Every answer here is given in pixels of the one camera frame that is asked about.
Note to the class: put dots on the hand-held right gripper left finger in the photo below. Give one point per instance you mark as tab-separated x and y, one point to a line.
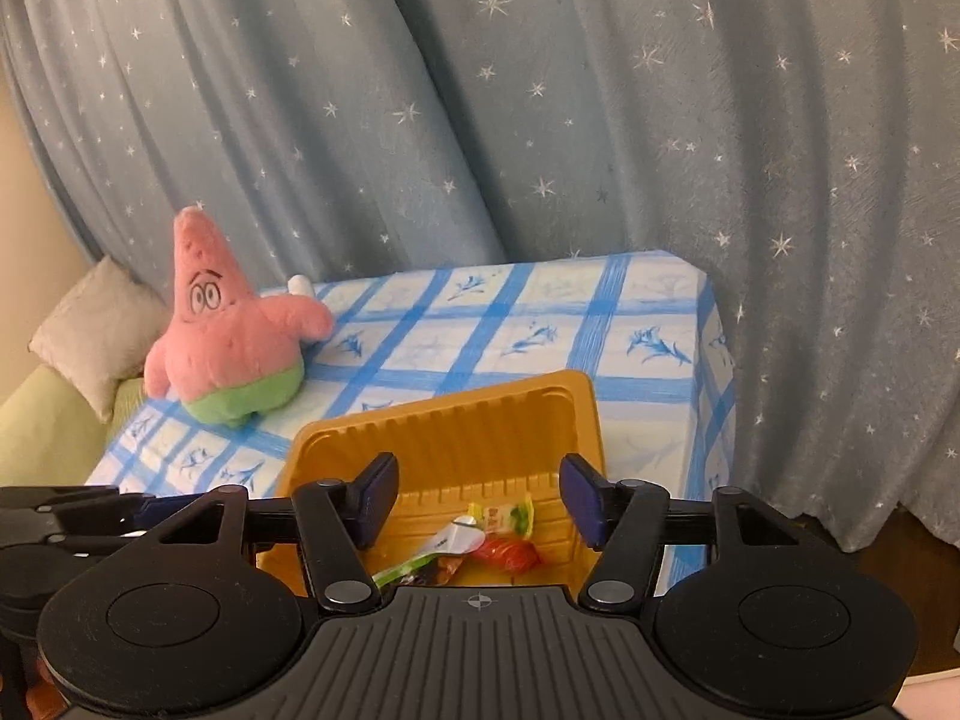
379	495

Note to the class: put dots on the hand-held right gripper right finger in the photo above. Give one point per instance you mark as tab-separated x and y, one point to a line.
581	495

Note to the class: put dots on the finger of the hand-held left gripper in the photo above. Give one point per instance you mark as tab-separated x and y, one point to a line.
90	502
45	544

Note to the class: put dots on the green yellow candy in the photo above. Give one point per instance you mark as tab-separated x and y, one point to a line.
510	519

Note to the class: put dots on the silver green snack packet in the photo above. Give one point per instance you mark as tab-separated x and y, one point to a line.
457	540

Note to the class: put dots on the red snack packet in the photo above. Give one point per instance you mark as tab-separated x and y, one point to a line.
510	553

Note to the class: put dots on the dark clear snack packet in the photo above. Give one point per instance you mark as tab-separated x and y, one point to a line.
420	579

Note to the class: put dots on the red orange candy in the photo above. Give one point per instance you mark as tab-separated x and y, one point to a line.
450	570

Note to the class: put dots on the golden plastic tray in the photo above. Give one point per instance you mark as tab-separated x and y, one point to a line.
465	427

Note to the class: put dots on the yellow-green covered sofa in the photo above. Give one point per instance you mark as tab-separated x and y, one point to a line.
45	427

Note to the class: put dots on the beige pillow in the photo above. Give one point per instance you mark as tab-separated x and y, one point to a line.
97	337

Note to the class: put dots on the blue checked tablecloth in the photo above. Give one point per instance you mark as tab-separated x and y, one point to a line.
487	345

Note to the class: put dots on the pink starfish plush toy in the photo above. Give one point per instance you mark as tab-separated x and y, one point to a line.
225	360

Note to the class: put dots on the grey star-print curtain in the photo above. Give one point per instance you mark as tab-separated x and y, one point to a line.
600	127

